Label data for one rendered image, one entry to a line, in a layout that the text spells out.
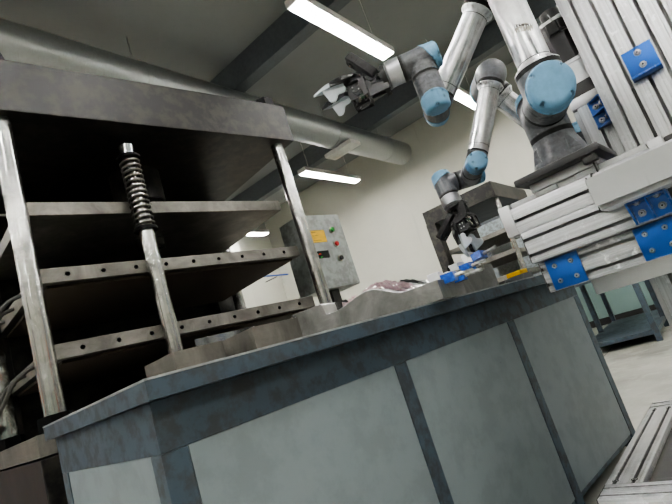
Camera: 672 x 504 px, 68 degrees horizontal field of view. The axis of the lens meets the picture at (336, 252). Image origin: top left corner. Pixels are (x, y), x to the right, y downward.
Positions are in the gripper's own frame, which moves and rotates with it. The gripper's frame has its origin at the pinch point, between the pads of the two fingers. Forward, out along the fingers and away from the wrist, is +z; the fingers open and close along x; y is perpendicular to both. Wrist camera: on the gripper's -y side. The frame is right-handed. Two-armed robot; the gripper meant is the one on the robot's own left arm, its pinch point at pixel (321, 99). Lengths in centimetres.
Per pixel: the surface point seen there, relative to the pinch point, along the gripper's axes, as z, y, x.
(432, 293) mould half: -10, 61, 18
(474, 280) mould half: -23, 54, 55
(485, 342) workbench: -19, 76, 48
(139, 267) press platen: 87, 16, 23
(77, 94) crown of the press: 84, -46, 0
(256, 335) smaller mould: 32, 63, -10
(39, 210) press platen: 104, -6, -2
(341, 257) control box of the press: 36, 7, 119
